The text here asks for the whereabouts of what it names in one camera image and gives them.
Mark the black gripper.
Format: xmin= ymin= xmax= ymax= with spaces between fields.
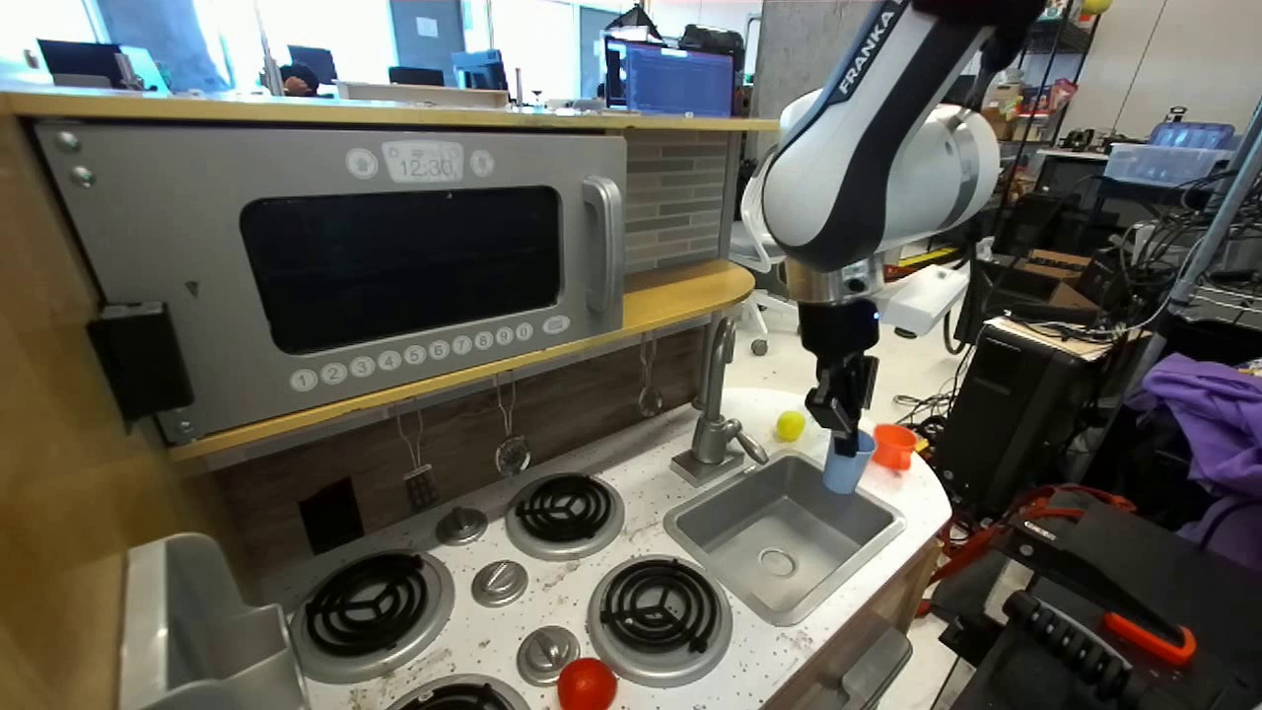
xmin=795 ymin=301 xmax=884 ymax=449

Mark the blue plastic cup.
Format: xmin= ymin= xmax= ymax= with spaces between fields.
xmin=820 ymin=431 xmax=878 ymax=502

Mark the gray toy sink basin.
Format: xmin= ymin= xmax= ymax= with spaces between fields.
xmin=662 ymin=449 xmax=905 ymax=631

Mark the gray toy faucet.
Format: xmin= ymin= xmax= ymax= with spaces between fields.
xmin=668 ymin=311 xmax=771 ymax=490

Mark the black computer tower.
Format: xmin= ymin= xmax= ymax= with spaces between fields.
xmin=938 ymin=311 xmax=1125 ymax=523

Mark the black coil stove burner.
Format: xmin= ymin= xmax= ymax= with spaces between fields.
xmin=506 ymin=469 xmax=627 ymax=565
xmin=288 ymin=549 xmax=459 ymax=685
xmin=585 ymin=557 xmax=739 ymax=690
xmin=386 ymin=670 xmax=532 ymax=710

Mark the blue monitor screen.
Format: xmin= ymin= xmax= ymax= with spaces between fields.
xmin=624 ymin=42 xmax=739 ymax=121

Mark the black storage shelf rack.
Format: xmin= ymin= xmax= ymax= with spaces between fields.
xmin=980 ymin=0 xmax=1105 ymax=251

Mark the red toy ball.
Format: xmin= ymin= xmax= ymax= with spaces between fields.
xmin=555 ymin=654 xmax=624 ymax=710

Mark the gray stove knob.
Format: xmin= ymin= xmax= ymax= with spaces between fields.
xmin=432 ymin=503 xmax=491 ymax=549
xmin=470 ymin=560 xmax=532 ymax=612
xmin=512 ymin=622 xmax=585 ymax=685

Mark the purple cloth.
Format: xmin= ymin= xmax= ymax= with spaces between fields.
xmin=1134 ymin=352 xmax=1262 ymax=573

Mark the black box on side panel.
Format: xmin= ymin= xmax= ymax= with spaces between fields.
xmin=85 ymin=301 xmax=196 ymax=424

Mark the gray toy microwave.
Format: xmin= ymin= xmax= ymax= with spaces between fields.
xmin=33 ymin=117 xmax=629 ymax=449

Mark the orange plastic cup with handle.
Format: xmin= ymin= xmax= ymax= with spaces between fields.
xmin=867 ymin=418 xmax=923 ymax=476

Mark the gray microwave door handle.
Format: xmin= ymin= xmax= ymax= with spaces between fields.
xmin=578 ymin=173 xmax=629 ymax=335

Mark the black tool with orange handle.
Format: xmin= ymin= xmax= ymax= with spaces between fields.
xmin=1003 ymin=586 xmax=1201 ymax=703

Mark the black wall plate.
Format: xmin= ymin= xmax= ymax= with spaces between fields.
xmin=296 ymin=476 xmax=367 ymax=557

